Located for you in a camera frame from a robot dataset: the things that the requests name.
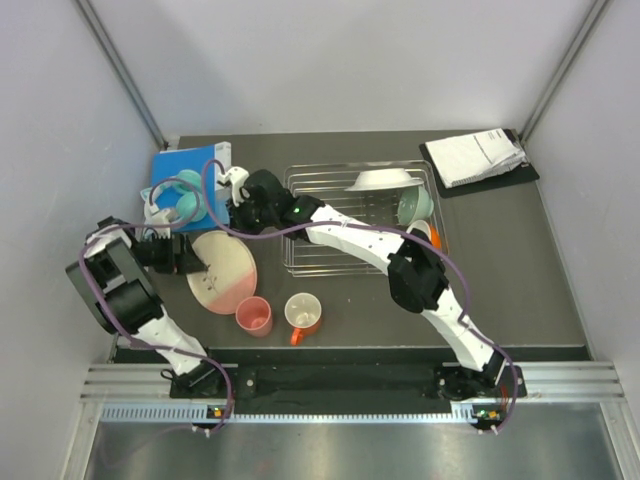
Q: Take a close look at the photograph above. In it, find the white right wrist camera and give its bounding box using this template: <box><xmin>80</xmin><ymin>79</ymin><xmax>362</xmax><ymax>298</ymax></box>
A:
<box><xmin>216</xmin><ymin>167</ymin><xmax>249</xmax><ymax>207</ymax></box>

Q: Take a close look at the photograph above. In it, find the chrome wire dish rack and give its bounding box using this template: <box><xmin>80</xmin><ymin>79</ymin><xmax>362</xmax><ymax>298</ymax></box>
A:
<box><xmin>281</xmin><ymin>160</ymin><xmax>449</xmax><ymax>277</ymax></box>

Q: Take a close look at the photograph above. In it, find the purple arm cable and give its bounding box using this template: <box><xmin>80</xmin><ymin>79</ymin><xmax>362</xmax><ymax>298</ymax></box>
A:
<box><xmin>79</xmin><ymin>179</ymin><xmax>236</xmax><ymax>431</ymax></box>
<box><xmin>201</xmin><ymin>159</ymin><xmax>521</xmax><ymax>431</ymax></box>

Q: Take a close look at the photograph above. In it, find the black clipboard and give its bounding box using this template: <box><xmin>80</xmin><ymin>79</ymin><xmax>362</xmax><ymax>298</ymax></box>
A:
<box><xmin>420</xmin><ymin>128</ymin><xmax>540</xmax><ymax>198</ymax></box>

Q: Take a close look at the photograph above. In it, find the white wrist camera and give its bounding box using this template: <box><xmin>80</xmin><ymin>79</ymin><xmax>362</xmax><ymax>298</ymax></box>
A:
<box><xmin>143</xmin><ymin>203</ymin><xmax>180</xmax><ymax>228</ymax></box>
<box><xmin>216</xmin><ymin>167</ymin><xmax>249</xmax><ymax>207</ymax></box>

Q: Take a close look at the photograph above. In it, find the blue book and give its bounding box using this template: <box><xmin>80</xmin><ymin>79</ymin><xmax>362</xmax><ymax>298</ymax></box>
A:
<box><xmin>148</xmin><ymin>142</ymin><xmax>232</xmax><ymax>232</ymax></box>

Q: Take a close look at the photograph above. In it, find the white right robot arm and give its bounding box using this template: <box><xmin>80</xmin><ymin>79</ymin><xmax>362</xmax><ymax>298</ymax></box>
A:
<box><xmin>216</xmin><ymin>167</ymin><xmax>507</xmax><ymax>396</ymax></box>

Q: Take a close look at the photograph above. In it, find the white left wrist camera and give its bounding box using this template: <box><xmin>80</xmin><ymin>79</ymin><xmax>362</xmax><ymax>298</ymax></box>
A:
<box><xmin>143</xmin><ymin>203</ymin><xmax>180</xmax><ymax>228</ymax></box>

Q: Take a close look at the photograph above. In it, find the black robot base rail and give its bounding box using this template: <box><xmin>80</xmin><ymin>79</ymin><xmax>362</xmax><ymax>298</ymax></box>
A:
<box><xmin>167</xmin><ymin>362</ymin><xmax>526</xmax><ymax>401</ymax></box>

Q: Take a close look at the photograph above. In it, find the white bowl orange outside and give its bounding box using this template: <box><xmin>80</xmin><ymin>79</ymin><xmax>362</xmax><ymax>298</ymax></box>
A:
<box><xmin>407</xmin><ymin>220</ymin><xmax>442</xmax><ymax>250</ymax></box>

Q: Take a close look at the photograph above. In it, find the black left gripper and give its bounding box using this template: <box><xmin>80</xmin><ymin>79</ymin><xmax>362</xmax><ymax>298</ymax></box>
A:
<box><xmin>131</xmin><ymin>232</ymin><xmax>208</xmax><ymax>275</ymax></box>

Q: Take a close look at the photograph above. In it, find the grey slotted cable duct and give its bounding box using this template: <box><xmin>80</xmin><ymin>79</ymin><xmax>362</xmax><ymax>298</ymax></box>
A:
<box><xmin>100</xmin><ymin>402</ymin><xmax>487</xmax><ymax>427</ymax></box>

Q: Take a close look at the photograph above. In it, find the white plate blue rim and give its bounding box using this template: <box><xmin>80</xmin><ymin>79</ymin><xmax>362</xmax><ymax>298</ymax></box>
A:
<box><xmin>346</xmin><ymin>168</ymin><xmax>424</xmax><ymax>192</ymax></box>

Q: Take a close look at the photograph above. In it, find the pink plastic cup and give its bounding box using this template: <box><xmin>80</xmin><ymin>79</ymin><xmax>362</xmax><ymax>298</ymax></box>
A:
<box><xmin>235</xmin><ymin>296</ymin><xmax>273</xmax><ymax>338</ymax></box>

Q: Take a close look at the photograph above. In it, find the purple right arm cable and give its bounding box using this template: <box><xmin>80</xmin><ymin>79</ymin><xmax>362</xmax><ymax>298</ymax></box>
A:
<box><xmin>201</xmin><ymin>159</ymin><xmax>521</xmax><ymax>431</ymax></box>

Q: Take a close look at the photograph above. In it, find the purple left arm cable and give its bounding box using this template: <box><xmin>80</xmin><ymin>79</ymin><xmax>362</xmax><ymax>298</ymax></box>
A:
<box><xmin>79</xmin><ymin>179</ymin><xmax>236</xmax><ymax>431</ymax></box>

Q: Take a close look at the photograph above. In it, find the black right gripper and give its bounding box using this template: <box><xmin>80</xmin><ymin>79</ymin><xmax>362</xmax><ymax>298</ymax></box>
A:
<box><xmin>225</xmin><ymin>191</ymin><xmax>278</xmax><ymax>245</ymax></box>

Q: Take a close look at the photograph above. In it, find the orange ceramic mug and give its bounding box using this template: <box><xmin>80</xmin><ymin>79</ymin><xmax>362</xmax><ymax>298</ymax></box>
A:
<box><xmin>284</xmin><ymin>292</ymin><xmax>322</xmax><ymax>346</ymax></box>

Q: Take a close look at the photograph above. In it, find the white paper stack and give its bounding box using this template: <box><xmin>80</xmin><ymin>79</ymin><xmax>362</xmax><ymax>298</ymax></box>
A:
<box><xmin>424</xmin><ymin>128</ymin><xmax>528</xmax><ymax>189</ymax></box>

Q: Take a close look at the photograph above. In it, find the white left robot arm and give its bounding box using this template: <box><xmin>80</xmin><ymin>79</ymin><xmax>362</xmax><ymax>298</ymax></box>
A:
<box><xmin>65</xmin><ymin>217</ymin><xmax>228</xmax><ymax>399</ymax></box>

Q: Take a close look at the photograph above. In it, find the pink plate with leaf motif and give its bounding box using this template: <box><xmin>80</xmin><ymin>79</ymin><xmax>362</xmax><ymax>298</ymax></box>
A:
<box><xmin>187</xmin><ymin>231</ymin><xmax>258</xmax><ymax>315</ymax></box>

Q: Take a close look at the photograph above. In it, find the mint green ceramic bowl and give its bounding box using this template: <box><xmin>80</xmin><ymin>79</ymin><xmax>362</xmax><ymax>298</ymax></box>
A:
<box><xmin>397</xmin><ymin>185</ymin><xmax>435</xmax><ymax>226</ymax></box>

